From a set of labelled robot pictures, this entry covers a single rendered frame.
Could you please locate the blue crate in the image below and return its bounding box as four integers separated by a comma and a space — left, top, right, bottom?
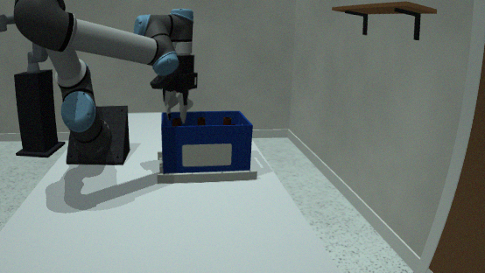
161, 111, 253, 173

